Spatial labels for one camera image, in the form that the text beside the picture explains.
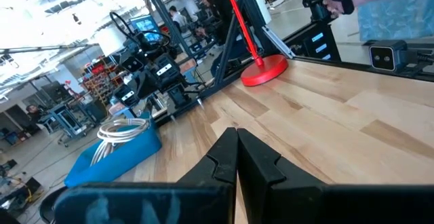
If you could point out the blue-lit computer monitor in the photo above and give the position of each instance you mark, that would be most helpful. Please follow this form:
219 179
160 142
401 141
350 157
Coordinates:
146 25

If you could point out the red storage shelf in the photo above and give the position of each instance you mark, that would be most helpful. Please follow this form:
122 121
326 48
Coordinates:
98 69

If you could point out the black depth camera box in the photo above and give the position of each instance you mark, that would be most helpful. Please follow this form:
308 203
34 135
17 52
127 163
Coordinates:
390 56

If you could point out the person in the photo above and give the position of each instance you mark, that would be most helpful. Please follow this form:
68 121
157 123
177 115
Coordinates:
178 18
215 6
34 110

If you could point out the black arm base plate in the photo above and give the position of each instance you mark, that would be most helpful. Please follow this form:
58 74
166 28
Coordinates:
183 107

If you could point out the person's leg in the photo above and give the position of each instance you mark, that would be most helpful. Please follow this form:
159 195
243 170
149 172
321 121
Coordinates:
396 20

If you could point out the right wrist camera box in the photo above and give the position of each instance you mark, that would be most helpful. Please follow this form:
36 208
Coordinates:
132 62

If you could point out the red desk lamp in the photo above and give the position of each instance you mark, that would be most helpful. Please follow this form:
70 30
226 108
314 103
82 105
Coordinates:
264 71

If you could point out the grey metal workbench frame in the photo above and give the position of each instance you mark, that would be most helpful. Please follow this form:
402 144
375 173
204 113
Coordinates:
68 118

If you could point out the black box with blue lights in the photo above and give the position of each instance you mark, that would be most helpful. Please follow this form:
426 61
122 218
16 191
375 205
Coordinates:
325 34

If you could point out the large blue plastic bin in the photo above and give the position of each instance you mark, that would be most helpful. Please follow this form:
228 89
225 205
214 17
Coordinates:
118 163

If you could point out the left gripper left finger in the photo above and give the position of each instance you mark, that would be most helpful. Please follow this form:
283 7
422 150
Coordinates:
152 203

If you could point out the person's hand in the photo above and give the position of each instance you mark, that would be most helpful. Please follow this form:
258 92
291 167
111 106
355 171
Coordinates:
330 5

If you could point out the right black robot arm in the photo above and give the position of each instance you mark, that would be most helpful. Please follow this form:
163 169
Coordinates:
166 78

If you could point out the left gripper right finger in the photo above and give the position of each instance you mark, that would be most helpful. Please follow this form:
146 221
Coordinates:
305 203

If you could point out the silver metal bracket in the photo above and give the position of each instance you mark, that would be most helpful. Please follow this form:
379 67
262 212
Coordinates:
278 42

